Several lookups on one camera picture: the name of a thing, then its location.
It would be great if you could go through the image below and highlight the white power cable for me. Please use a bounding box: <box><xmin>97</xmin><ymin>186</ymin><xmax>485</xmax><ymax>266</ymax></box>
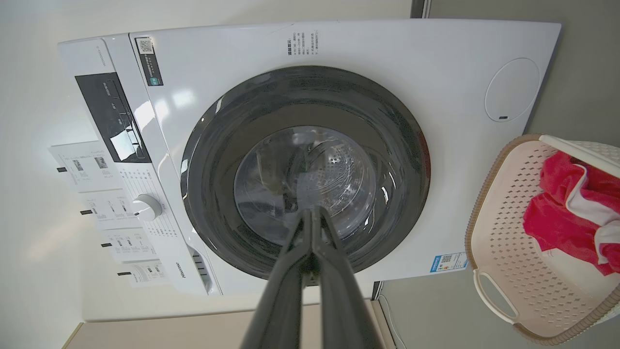
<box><xmin>378</xmin><ymin>294</ymin><xmax>407</xmax><ymax>349</ymax></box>

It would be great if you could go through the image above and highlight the white round control knob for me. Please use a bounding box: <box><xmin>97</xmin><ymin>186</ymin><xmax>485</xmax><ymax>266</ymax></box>
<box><xmin>132</xmin><ymin>194</ymin><xmax>163</xmax><ymax>222</ymax></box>

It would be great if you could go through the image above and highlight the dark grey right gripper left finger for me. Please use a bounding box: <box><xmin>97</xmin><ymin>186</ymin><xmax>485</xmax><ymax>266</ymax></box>
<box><xmin>241</xmin><ymin>208</ymin><xmax>313</xmax><ymax>349</ymax></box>

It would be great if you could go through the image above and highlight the dark round washing machine door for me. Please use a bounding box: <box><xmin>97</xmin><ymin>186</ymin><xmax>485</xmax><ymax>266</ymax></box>
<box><xmin>181</xmin><ymin>66</ymin><xmax>431</xmax><ymax>281</ymax></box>

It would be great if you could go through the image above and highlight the white front-load washing machine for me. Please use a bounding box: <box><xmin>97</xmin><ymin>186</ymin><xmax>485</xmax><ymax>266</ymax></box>
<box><xmin>57</xmin><ymin>19</ymin><xmax>562</xmax><ymax>297</ymax></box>

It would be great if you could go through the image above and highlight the white instruction paper sheet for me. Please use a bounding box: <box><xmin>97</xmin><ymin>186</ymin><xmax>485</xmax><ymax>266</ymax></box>
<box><xmin>47</xmin><ymin>141</ymin><xmax>121</xmax><ymax>193</ymax></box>
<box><xmin>101</xmin><ymin>229</ymin><xmax>159</xmax><ymax>263</ymax></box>
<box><xmin>80</xmin><ymin>189</ymin><xmax>137</xmax><ymax>230</ymax></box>
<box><xmin>117</xmin><ymin>260</ymin><xmax>170</xmax><ymax>288</ymax></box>

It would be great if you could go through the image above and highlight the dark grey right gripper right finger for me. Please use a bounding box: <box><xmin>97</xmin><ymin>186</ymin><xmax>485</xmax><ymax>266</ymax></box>
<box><xmin>313</xmin><ymin>206</ymin><xmax>383</xmax><ymax>349</ymax></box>

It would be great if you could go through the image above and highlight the cream perforated laundry basket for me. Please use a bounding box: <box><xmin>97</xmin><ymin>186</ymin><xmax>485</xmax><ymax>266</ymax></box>
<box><xmin>465</xmin><ymin>134</ymin><xmax>620</xmax><ymax>346</ymax></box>

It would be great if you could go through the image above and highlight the red and white garment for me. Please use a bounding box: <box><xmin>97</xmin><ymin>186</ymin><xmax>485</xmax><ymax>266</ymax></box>
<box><xmin>522</xmin><ymin>150</ymin><xmax>620</xmax><ymax>275</ymax></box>

